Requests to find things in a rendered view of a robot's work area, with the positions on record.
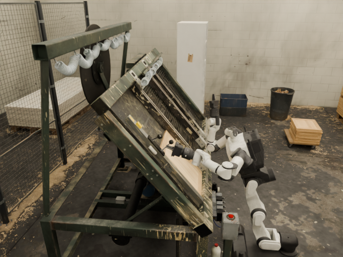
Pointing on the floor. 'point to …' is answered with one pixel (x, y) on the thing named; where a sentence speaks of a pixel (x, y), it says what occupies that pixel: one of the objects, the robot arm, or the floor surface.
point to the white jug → (215, 251)
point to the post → (227, 248)
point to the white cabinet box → (192, 59)
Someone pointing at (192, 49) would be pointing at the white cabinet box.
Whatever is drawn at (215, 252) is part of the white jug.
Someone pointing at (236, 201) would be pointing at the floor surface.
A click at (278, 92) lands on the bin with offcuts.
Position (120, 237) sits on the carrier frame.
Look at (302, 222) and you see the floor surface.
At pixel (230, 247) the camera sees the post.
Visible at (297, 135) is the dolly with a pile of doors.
